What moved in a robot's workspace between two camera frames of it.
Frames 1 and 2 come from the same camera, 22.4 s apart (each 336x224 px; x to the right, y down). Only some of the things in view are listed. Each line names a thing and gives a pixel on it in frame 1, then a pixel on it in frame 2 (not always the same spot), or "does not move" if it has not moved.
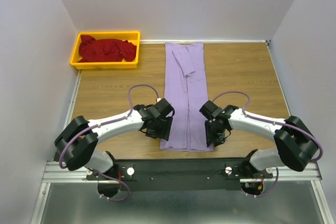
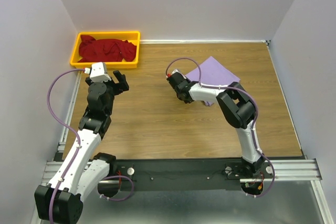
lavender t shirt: [185, 87] -> [213, 74]
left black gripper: [161, 128] -> [116, 84]
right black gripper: [213, 134] -> [180, 87]
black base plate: [180, 174] does not move
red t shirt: [91, 50] does not move
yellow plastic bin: [133, 37] does not move
